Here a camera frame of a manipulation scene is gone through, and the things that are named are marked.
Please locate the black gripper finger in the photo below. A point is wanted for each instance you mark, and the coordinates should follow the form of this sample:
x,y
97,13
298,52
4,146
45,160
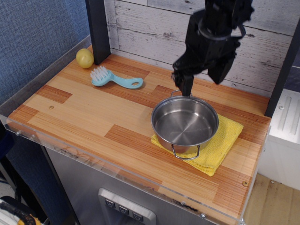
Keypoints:
x,y
219,68
183,82

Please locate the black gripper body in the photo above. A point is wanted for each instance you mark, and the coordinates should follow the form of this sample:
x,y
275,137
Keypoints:
x,y
201,47

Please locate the stainless steel pot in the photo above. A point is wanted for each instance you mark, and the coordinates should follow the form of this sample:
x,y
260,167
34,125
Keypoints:
x,y
184,125

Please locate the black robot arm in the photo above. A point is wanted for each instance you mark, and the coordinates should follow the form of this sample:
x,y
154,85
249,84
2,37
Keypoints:
x,y
213,35

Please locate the folded yellow cloth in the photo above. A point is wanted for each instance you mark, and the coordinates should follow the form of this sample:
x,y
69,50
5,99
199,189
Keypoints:
x,y
209,158

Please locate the light blue scrub brush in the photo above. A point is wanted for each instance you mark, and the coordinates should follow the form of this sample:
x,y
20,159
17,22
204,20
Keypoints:
x,y
101,76

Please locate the yellow potato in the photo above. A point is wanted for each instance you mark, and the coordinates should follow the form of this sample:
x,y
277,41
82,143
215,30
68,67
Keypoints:
x,y
85,58

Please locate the white appliance at right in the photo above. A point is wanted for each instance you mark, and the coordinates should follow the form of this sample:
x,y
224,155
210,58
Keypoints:
x,y
280,159

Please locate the stainless steel cabinet front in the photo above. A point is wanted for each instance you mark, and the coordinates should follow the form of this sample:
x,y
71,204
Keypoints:
x,y
82,179

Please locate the silver button control panel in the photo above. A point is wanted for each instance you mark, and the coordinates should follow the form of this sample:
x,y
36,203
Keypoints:
x,y
126,207

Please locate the clear acrylic edge guard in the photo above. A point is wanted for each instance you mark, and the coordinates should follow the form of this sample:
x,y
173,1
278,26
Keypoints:
x,y
149,165

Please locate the yellow object bottom left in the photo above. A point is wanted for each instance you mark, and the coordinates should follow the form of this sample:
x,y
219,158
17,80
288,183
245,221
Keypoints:
x,y
29,220

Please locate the black right vertical post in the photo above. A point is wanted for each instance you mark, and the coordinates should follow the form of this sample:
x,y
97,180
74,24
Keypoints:
x,y
284,73

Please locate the black vertical post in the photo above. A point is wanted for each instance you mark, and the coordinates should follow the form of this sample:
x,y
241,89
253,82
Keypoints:
x,y
284,73
98,30

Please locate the black left vertical post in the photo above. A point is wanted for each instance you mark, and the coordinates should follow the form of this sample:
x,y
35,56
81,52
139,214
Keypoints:
x,y
98,30

